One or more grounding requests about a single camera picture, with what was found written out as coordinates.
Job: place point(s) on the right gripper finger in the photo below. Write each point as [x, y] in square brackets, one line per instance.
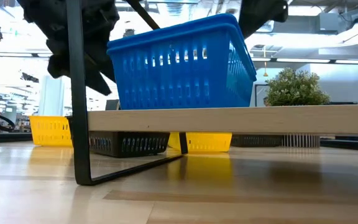
[250, 26]

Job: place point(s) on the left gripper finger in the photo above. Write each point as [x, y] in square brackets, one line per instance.
[99, 77]
[109, 63]

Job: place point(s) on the blue plastic basket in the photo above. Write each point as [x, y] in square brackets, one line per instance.
[172, 31]
[182, 81]

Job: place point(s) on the yellow plastic basket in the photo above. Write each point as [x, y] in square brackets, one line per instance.
[208, 141]
[50, 130]

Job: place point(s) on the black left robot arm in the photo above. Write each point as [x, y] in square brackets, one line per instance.
[39, 15]

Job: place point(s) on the wooden shelf with black legs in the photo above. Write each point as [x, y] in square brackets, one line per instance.
[228, 119]

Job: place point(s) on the dark monitor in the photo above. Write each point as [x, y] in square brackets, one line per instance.
[112, 104]

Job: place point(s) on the hanging pendant lamp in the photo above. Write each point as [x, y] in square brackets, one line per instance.
[265, 73]

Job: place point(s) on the white room panel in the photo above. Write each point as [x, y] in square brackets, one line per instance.
[51, 104]

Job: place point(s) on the small potted artificial plant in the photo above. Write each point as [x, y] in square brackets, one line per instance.
[295, 88]

